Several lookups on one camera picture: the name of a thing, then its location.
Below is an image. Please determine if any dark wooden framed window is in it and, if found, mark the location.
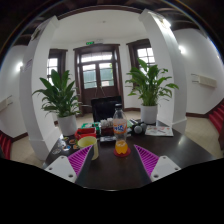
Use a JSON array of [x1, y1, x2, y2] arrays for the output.
[[46, 48, 69, 85], [125, 38, 158, 70]]

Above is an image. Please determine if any red carpeted staircase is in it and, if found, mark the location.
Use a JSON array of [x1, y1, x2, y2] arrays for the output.
[[0, 130, 15, 161], [207, 102, 224, 135]]

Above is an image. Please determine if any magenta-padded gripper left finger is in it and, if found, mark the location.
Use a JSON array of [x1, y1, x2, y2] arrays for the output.
[[44, 143, 95, 184]]

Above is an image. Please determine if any black chair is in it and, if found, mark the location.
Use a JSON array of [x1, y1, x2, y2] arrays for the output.
[[90, 95, 123, 123]]

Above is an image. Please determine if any green plastic box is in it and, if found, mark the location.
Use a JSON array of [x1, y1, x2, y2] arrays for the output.
[[80, 121, 101, 131]]

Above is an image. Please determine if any potted plant in white pot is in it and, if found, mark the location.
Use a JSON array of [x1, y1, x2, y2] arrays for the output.
[[31, 68, 83, 137], [125, 57, 180, 125]]

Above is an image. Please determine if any orange soda plastic bottle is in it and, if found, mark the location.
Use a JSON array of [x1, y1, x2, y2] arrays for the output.
[[112, 103, 130, 156]]

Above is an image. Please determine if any white printed booklet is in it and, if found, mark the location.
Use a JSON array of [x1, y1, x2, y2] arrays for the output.
[[144, 124, 175, 138]]

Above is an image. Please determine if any white wall radiator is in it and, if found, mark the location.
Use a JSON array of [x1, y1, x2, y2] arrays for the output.
[[0, 95, 14, 113], [191, 72, 218, 89]]

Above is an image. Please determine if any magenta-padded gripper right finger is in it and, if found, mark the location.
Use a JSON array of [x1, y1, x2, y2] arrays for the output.
[[132, 143, 181, 183]]

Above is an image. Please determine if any pale yellow cup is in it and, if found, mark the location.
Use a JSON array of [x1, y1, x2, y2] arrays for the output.
[[77, 135, 100, 161]]

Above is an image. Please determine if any grey ball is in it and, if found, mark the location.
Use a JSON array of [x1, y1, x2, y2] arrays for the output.
[[132, 124, 144, 135]]

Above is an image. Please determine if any box of white items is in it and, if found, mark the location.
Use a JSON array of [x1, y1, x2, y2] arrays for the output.
[[99, 117, 115, 137]]

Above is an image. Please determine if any dark wooden double door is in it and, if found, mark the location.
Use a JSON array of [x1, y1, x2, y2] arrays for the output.
[[73, 43, 125, 115]]

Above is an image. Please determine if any red plastic box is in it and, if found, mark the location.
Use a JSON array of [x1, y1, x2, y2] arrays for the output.
[[74, 126, 98, 141]]

